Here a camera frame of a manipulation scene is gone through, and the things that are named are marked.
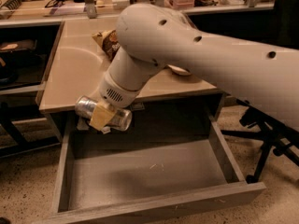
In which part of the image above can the white gripper with vents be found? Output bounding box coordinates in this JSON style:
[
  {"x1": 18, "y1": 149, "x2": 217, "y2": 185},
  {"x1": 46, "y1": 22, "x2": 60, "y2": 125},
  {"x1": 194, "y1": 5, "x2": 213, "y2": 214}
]
[{"x1": 90, "y1": 72, "x2": 139, "y2": 131}]

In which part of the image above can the silver redbull can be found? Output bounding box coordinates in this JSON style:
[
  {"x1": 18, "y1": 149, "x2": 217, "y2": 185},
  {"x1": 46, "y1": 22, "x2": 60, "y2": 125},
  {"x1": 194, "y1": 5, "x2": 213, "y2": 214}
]
[{"x1": 75, "y1": 96, "x2": 132, "y2": 131}]

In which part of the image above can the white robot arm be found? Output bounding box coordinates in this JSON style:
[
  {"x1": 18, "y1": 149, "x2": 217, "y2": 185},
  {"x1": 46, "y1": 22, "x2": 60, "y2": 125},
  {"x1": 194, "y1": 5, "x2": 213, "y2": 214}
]
[{"x1": 99, "y1": 4, "x2": 299, "y2": 131}]

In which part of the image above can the wooden cabinet with beige top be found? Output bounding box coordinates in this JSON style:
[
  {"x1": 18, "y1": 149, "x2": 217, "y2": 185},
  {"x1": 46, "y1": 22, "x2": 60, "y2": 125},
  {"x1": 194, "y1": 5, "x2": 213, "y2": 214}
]
[{"x1": 39, "y1": 16, "x2": 225, "y2": 140}]

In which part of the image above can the grey open top drawer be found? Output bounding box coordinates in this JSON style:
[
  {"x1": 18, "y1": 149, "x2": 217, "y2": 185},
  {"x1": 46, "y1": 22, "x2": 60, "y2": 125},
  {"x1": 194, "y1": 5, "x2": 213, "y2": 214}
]
[{"x1": 34, "y1": 108, "x2": 265, "y2": 224}]

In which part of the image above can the brown chip bag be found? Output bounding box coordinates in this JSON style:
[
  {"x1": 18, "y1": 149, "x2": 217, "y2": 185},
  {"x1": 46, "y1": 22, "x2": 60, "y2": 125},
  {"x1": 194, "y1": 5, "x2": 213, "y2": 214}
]
[{"x1": 92, "y1": 30, "x2": 120, "y2": 62}]

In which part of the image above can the white paper bowl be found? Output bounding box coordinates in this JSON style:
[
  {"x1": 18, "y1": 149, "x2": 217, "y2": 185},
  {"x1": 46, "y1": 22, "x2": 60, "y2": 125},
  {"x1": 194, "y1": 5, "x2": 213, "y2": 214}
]
[{"x1": 168, "y1": 65, "x2": 191, "y2": 77}]

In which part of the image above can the dark side shelf unit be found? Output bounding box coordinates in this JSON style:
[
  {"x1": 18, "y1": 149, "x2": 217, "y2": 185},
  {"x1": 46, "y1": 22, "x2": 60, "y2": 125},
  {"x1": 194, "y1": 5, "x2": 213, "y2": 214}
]
[{"x1": 0, "y1": 21, "x2": 63, "y2": 158}]

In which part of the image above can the long background workbench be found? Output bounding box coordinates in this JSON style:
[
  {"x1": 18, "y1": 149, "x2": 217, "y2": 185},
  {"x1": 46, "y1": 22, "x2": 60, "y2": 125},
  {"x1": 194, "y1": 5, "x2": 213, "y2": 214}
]
[{"x1": 1, "y1": 0, "x2": 274, "y2": 20}]

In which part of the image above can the black coiled spring tool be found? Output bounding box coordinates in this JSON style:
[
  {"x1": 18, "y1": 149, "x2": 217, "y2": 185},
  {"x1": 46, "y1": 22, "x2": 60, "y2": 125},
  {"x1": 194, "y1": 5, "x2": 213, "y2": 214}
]
[{"x1": 0, "y1": 0, "x2": 21, "y2": 17}]

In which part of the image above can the black office chair base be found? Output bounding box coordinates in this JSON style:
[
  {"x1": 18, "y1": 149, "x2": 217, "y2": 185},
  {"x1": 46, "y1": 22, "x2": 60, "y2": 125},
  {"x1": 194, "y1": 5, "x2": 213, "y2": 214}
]
[{"x1": 221, "y1": 100, "x2": 299, "y2": 184}]

